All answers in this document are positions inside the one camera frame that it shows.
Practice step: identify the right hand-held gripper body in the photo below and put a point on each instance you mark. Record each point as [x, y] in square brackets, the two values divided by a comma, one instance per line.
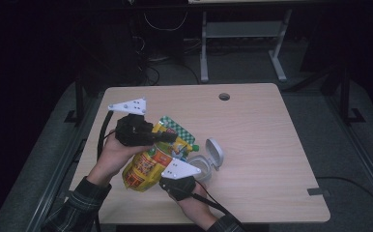
[179, 187]

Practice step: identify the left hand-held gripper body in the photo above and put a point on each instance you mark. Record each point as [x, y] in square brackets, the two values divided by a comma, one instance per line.
[133, 130]

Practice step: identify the yellow pouch with green check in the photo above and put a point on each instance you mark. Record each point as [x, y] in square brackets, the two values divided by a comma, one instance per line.
[146, 167]

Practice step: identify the clear jar with grey lid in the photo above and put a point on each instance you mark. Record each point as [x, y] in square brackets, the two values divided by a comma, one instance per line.
[214, 151]

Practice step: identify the person's right hand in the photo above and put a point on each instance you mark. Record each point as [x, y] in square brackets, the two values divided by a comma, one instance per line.
[197, 209]

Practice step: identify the person's left hand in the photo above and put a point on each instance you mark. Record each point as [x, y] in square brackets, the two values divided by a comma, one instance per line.
[113, 159]

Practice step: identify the black metal stand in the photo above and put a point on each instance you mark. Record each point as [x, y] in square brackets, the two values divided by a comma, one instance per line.
[79, 103]
[345, 96]

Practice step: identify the grey tab on table edge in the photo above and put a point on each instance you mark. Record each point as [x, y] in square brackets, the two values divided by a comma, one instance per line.
[318, 192]

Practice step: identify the metal frame rail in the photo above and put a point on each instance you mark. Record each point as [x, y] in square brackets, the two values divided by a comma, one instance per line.
[365, 158]
[55, 180]

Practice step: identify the white metal desk frame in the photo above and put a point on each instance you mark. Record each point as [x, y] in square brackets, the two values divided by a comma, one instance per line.
[239, 29]

